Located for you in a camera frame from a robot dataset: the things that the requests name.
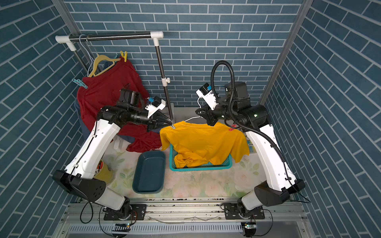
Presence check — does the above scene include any red clothespin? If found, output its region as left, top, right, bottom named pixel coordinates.
left=229, top=125, right=239, bottom=131

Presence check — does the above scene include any yellow t-shirt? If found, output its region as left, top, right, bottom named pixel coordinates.
left=160, top=122, right=250, bottom=169

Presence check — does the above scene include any white wire hanger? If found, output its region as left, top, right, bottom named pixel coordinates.
left=174, top=98, right=206, bottom=124

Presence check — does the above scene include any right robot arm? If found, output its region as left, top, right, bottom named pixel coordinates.
left=196, top=60, right=305, bottom=219

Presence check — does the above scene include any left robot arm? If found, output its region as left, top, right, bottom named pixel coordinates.
left=53, top=89, right=172, bottom=220

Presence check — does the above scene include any yellow plastic hanger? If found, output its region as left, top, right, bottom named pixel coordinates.
left=88, top=55, right=120, bottom=77

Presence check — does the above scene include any teal plastic basket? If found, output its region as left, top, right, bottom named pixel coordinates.
left=169, top=144, right=233, bottom=172

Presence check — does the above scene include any dark teal tray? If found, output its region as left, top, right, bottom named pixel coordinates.
left=132, top=150, right=166, bottom=194

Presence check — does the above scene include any red t-shirt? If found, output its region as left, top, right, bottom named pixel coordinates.
left=77, top=59, right=162, bottom=153

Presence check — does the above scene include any yellow clothespin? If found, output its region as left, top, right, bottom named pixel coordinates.
left=120, top=51, right=128, bottom=62

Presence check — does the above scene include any blue grey t-shirt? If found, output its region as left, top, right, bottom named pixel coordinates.
left=74, top=99, right=90, bottom=141

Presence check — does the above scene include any yellow bowl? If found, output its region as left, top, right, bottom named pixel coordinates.
left=94, top=160, right=115, bottom=185

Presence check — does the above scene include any metal clothes rack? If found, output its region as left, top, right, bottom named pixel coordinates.
left=55, top=31, right=174, bottom=120

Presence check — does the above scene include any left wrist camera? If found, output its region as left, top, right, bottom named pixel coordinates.
left=145, top=96, right=166, bottom=118

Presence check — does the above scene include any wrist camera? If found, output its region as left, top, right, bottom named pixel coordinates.
left=145, top=96, right=166, bottom=118
left=196, top=83, right=218, bottom=110

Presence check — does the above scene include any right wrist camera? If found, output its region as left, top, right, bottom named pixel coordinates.
left=196, top=83, right=218, bottom=110

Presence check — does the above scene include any light blue wire hanger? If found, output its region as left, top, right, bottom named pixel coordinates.
left=78, top=34, right=94, bottom=77

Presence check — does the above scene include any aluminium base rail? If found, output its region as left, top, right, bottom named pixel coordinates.
left=53, top=198, right=314, bottom=238

